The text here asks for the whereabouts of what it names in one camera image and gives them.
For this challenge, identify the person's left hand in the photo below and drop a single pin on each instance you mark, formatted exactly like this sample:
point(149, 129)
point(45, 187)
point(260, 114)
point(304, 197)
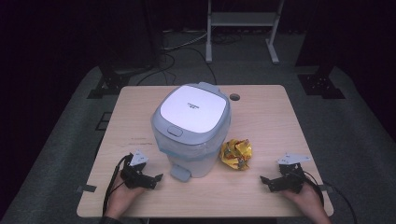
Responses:
point(123, 199)

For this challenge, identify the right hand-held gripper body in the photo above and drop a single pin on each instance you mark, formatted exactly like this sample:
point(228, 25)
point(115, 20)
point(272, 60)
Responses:
point(292, 179)

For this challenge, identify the yellow foil wrapper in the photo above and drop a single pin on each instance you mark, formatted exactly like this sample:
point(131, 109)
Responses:
point(236, 154)

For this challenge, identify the dark floor outlet plate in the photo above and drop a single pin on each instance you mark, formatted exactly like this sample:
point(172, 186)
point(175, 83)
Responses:
point(103, 121)

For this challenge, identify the grey tape piece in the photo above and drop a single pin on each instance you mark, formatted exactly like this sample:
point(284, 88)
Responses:
point(87, 188)
point(325, 187)

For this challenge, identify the black stand with flat base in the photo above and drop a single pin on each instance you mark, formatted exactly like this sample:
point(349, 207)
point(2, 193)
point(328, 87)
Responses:
point(116, 76)

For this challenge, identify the black stand with perforated base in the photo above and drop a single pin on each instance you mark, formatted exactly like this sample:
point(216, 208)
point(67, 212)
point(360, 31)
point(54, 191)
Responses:
point(322, 85)

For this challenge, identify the person's right hand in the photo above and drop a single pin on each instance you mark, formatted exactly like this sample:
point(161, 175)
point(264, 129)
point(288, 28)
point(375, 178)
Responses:
point(306, 199)

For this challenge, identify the white metal stand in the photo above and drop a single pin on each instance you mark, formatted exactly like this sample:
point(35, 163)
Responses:
point(243, 18)

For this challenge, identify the clear plastic bin liner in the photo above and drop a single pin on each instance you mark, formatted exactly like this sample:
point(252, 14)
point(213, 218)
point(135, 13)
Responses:
point(199, 148)

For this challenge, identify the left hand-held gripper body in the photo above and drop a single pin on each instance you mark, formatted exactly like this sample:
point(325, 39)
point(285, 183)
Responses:
point(134, 174)

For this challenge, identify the white grey pedal trash can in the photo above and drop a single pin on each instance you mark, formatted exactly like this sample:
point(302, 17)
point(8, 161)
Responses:
point(193, 109)

